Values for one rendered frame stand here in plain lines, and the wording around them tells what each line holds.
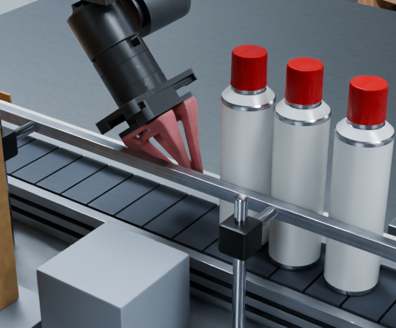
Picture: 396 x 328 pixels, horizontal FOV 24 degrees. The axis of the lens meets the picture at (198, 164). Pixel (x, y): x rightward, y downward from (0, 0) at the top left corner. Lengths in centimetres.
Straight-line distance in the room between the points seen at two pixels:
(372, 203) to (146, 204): 28
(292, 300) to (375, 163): 16
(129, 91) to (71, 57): 60
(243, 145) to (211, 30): 77
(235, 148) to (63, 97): 55
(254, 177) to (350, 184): 11
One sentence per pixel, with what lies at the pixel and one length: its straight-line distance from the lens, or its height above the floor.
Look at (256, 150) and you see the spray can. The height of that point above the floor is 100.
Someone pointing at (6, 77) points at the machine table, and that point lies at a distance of 148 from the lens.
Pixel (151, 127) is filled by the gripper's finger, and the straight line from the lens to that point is 93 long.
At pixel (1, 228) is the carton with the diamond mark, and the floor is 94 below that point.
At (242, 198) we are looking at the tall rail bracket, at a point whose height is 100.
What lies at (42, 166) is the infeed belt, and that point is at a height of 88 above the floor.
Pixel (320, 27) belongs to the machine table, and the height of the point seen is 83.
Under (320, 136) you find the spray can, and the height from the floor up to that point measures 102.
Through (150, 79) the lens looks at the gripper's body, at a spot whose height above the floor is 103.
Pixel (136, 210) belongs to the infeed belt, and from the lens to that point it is 101.
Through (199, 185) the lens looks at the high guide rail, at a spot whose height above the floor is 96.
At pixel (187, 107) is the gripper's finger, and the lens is 95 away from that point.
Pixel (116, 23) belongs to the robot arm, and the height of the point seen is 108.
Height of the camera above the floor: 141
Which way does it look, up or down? 29 degrees down
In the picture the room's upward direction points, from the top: straight up
